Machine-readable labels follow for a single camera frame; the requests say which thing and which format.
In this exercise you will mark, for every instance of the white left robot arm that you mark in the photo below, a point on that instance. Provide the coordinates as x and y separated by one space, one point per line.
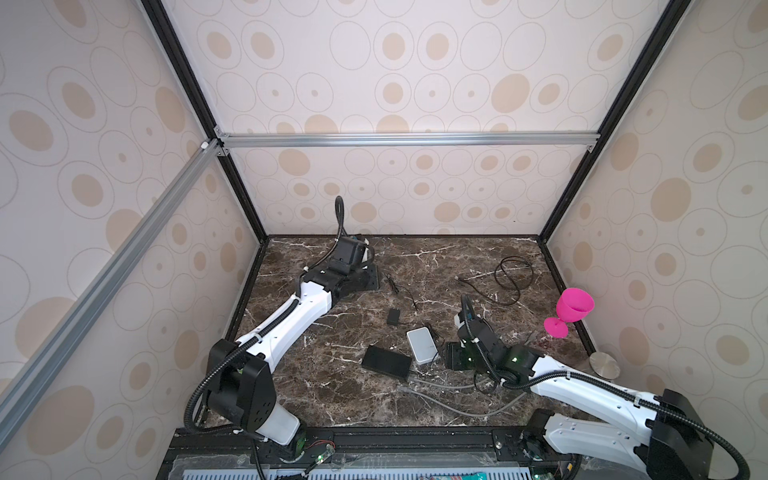
238 392

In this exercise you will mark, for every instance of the silver horizontal aluminium bar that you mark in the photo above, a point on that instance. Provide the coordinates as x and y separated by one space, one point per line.
437 139

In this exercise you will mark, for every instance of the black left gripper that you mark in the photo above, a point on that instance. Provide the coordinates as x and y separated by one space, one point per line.
375 279

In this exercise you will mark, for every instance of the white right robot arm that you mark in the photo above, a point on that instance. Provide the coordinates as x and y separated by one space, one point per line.
660 435

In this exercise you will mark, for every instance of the black vertical frame post left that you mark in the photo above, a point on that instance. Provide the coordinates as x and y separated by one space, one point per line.
161 24

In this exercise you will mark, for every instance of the pink plastic goblet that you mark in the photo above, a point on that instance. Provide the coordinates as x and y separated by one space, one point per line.
573 305

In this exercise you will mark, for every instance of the black power adapter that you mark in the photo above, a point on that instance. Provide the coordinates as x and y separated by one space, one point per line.
393 317

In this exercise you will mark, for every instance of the black vertical frame post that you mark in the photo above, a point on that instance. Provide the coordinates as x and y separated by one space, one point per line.
161 24
649 56

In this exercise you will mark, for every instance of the silver diagonal aluminium bar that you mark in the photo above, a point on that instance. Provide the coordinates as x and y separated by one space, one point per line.
35 378

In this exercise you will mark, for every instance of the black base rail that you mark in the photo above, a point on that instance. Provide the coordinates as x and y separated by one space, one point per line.
502 444

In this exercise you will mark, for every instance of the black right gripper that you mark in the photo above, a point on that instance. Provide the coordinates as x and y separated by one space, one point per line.
452 352

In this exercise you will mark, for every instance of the black vertical frame post right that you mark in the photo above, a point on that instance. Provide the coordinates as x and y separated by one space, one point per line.
649 56

